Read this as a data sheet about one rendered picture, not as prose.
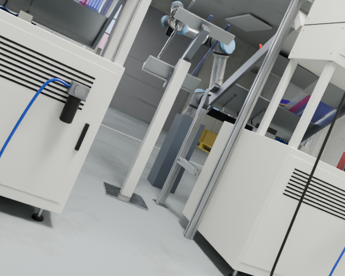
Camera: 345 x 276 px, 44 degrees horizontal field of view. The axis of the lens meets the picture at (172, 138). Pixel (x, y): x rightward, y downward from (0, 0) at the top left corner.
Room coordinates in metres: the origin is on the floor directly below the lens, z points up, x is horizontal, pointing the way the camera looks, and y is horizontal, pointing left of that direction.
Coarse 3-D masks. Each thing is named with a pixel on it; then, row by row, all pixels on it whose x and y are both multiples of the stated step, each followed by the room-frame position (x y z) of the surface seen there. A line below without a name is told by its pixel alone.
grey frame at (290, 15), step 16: (304, 0) 2.15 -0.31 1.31; (288, 16) 2.12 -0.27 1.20; (288, 32) 2.14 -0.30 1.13; (272, 48) 2.13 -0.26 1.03; (272, 64) 2.14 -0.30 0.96; (256, 80) 2.15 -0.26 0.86; (256, 96) 2.13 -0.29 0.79; (240, 112) 2.15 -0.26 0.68; (192, 128) 2.59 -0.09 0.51; (240, 128) 2.14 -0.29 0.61; (176, 160) 2.60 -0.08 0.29; (224, 160) 2.13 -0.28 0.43; (176, 176) 2.60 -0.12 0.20; (160, 192) 2.62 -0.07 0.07; (208, 192) 2.13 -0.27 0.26; (192, 224) 2.12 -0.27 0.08
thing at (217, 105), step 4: (216, 104) 2.64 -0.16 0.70; (220, 104) 2.66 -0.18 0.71; (220, 108) 2.64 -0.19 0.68; (224, 108) 2.66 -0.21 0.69; (228, 108) 2.68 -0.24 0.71; (228, 112) 2.66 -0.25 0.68; (232, 112) 2.68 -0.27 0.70; (236, 112) 2.70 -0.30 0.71; (236, 116) 2.68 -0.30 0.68; (248, 120) 2.72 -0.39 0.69; (252, 120) 2.75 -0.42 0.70; (252, 124) 2.73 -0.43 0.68; (280, 136) 2.82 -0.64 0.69; (284, 136) 2.84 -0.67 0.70; (288, 136) 2.86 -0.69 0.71
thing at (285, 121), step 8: (232, 88) 2.55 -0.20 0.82; (240, 88) 2.55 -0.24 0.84; (224, 96) 2.61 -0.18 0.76; (232, 96) 2.61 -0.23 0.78; (240, 96) 2.60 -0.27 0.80; (224, 104) 2.67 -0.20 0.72; (232, 104) 2.66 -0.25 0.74; (240, 104) 2.65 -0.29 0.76; (256, 104) 2.64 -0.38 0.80; (264, 104) 2.64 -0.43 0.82; (256, 112) 2.70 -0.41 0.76; (264, 112) 2.70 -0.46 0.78; (280, 112) 2.68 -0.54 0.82; (288, 112) 2.68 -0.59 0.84; (256, 120) 2.76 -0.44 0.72; (272, 120) 2.75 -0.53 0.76; (280, 120) 2.74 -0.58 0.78; (288, 120) 2.74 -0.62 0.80; (296, 120) 2.73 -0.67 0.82; (272, 128) 2.81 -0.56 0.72; (280, 128) 2.80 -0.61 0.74; (288, 128) 2.80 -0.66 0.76
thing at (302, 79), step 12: (288, 36) 2.23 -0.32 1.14; (288, 48) 2.29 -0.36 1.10; (276, 60) 2.31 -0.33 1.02; (288, 60) 2.30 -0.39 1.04; (276, 72) 2.38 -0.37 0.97; (300, 72) 2.36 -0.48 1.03; (312, 72) 2.41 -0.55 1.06; (300, 84) 2.43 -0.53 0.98; (312, 84) 2.48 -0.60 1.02; (324, 96) 2.55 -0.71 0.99; (336, 96) 2.54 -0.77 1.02; (336, 108) 2.62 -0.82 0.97
